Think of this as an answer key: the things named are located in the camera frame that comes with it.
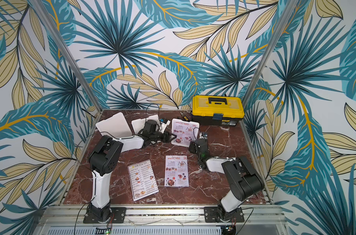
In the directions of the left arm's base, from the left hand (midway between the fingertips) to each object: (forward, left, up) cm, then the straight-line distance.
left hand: (173, 135), depth 96 cm
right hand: (-4, -15, -2) cm, 15 cm away
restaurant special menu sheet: (-1, -7, +7) cm, 10 cm away
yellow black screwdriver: (+22, -7, -5) cm, 24 cm away
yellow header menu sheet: (-26, +17, -8) cm, 32 cm away
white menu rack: (-2, +34, +10) cm, 35 cm away
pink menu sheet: (-21, -2, -7) cm, 22 cm away
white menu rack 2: (-1, +20, +12) cm, 24 cm away
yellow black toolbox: (+15, -29, +9) cm, 34 cm away
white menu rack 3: (-1, -8, +6) cm, 10 cm away
